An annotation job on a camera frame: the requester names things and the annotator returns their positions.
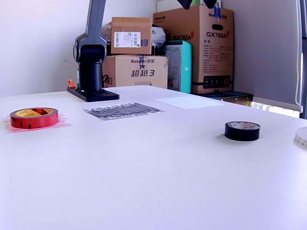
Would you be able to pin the grey plastic bag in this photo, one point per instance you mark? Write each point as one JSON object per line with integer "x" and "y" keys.
{"x": 107, "y": 31}

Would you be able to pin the tall GX760A cardboard box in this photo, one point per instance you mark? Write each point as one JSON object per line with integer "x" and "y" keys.
{"x": 216, "y": 60}

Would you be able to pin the cardboard box with shipping label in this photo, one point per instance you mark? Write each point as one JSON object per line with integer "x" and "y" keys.
{"x": 130, "y": 26}

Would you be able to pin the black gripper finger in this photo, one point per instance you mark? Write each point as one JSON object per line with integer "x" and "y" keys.
{"x": 209, "y": 3}
{"x": 185, "y": 3}

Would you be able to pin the red tape roll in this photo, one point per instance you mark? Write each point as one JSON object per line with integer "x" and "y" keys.
{"x": 36, "y": 123}

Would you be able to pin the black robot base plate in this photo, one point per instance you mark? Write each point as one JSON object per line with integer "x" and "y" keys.
{"x": 96, "y": 95}

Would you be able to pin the black tape roll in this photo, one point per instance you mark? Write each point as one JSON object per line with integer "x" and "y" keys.
{"x": 239, "y": 135}

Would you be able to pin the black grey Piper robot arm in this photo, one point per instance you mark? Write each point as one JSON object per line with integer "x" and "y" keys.
{"x": 90, "y": 74}

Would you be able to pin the red scribbled paper sheet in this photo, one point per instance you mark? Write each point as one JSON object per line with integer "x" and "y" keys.
{"x": 63, "y": 122}

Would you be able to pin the white tape roll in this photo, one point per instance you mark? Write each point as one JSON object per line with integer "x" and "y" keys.
{"x": 301, "y": 139}

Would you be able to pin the orange clamp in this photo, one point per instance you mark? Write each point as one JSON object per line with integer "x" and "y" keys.
{"x": 70, "y": 83}

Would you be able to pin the white plastic bag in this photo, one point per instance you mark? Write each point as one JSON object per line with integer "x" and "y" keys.
{"x": 158, "y": 36}

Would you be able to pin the black scribbled paper sheet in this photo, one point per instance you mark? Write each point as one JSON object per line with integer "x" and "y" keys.
{"x": 122, "y": 110}

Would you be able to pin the cardboard box with blue characters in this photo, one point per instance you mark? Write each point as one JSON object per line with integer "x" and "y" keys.
{"x": 124, "y": 81}

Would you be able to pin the blank white paper sheet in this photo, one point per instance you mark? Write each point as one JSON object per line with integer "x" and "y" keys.
{"x": 189, "y": 102}

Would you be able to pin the teal carton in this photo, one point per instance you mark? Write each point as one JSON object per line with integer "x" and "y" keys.
{"x": 185, "y": 67}

